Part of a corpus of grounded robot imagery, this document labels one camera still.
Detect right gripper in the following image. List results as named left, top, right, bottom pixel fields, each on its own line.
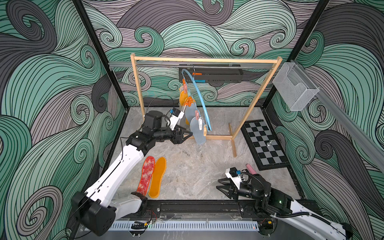
left=217, top=174, right=265, bottom=202

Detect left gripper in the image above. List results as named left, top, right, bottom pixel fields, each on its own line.
left=151, top=125, right=191, bottom=146

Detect grey blue insole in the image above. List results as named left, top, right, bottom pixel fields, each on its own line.
left=190, top=117, right=206, bottom=146
left=185, top=101, right=198, bottom=125

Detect orange insole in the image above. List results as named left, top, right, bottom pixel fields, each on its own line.
left=179, top=90, right=195, bottom=107
left=148, top=157, right=167, bottom=199

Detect red patterned insole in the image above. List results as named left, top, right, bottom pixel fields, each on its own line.
left=137, top=156, right=155, bottom=196

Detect blue clip hanger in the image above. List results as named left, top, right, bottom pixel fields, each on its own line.
left=180, top=68, right=213, bottom=132

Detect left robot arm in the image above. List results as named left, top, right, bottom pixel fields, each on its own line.
left=71, top=109, right=193, bottom=236

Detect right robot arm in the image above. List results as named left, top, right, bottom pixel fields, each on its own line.
left=216, top=168, right=354, bottom=240

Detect pink microphone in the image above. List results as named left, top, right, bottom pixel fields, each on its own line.
left=246, top=164, right=257, bottom=175

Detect wooden clothes rack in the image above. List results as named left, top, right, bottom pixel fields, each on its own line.
left=131, top=54, right=283, bottom=144

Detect black white chessboard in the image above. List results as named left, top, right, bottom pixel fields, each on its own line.
left=241, top=120, right=289, bottom=171

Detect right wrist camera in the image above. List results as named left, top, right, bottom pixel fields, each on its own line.
left=225, top=167, right=243, bottom=190

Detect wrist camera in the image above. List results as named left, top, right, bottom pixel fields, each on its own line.
left=225, top=167, right=243, bottom=190
left=169, top=108, right=184, bottom=130

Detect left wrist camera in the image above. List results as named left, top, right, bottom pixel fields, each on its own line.
left=169, top=108, right=184, bottom=130

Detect white slotted cable duct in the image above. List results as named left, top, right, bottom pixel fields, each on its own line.
left=107, top=220, right=259, bottom=232

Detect black wall tool holder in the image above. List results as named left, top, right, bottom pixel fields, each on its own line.
left=179, top=68, right=244, bottom=87

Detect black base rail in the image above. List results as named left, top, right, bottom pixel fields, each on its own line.
left=113, top=199, right=322, bottom=218

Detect clear acrylic wall box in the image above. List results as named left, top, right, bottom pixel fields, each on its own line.
left=273, top=62, right=319, bottom=112

